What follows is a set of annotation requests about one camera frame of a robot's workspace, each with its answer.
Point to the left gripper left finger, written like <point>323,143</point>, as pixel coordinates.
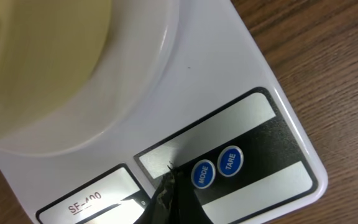
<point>162,208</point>

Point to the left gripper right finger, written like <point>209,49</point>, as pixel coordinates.
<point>187,208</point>

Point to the white digital kitchen scale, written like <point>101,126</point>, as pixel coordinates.
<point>218,113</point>

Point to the yellow bowl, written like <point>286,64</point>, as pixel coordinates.
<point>48,49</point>

